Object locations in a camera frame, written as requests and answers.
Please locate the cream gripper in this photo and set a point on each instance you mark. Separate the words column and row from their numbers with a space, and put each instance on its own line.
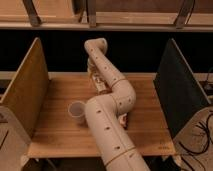
column 91, row 68

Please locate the white labelled bottle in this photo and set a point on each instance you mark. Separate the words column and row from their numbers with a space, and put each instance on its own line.
column 100, row 84

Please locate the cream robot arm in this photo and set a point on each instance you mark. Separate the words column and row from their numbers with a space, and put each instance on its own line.
column 117, row 150

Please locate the clear plastic cup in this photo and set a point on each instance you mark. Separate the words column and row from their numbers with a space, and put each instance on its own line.
column 77, row 111

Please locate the red white snack bar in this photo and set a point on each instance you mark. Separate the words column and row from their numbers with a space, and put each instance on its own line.
column 123, row 120

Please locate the left wooden side panel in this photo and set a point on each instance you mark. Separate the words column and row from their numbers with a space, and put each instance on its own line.
column 23, row 98

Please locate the dark right side panel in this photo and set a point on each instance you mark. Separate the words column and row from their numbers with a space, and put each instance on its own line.
column 179, row 92

